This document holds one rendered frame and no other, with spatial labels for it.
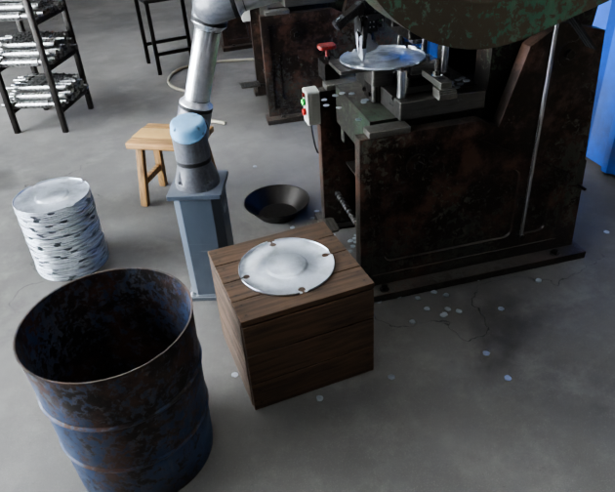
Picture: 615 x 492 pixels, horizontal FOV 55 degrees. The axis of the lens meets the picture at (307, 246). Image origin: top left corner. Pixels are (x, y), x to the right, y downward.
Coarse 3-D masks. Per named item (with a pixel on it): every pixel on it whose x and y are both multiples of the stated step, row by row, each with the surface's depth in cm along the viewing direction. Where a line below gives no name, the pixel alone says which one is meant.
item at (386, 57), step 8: (384, 48) 212; (392, 48) 211; (400, 48) 211; (416, 48) 207; (344, 56) 207; (352, 56) 206; (368, 56) 203; (376, 56) 202; (384, 56) 201; (392, 56) 200; (400, 56) 201; (408, 56) 201; (416, 56) 201; (424, 56) 200; (344, 64) 197; (352, 64) 197; (360, 64) 196; (368, 64) 196; (376, 64) 195; (384, 64) 195; (392, 64) 194; (400, 64) 193; (408, 64) 191
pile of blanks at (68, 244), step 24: (24, 216) 223; (48, 216) 222; (72, 216) 227; (96, 216) 240; (48, 240) 228; (72, 240) 233; (96, 240) 241; (48, 264) 235; (72, 264) 236; (96, 264) 243
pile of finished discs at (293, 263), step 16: (288, 240) 190; (304, 240) 190; (256, 256) 184; (272, 256) 183; (288, 256) 182; (304, 256) 182; (320, 256) 182; (240, 272) 177; (256, 272) 177; (272, 272) 175; (288, 272) 175; (304, 272) 175; (320, 272) 175; (256, 288) 170; (272, 288) 170; (288, 288) 170
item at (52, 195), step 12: (48, 180) 244; (60, 180) 244; (72, 180) 244; (24, 192) 237; (36, 192) 236; (48, 192) 234; (60, 192) 234; (72, 192) 234; (84, 192) 234; (24, 204) 229; (36, 204) 228; (48, 204) 228; (60, 204) 227; (72, 204) 226
